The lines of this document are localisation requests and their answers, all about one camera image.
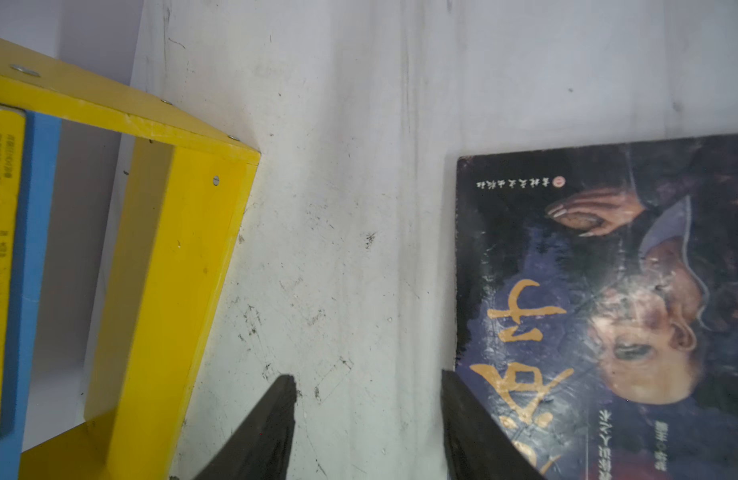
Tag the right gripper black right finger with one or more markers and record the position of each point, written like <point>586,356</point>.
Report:
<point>475,446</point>

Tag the dark purple illustrated book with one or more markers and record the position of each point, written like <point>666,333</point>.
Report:
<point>597,305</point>

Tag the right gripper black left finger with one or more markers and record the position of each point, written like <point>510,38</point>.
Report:
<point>260,448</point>

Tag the yellow book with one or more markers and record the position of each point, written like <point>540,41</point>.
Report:
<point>0,270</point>

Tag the yellow shelf unit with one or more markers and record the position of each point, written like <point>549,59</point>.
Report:
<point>183,205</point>

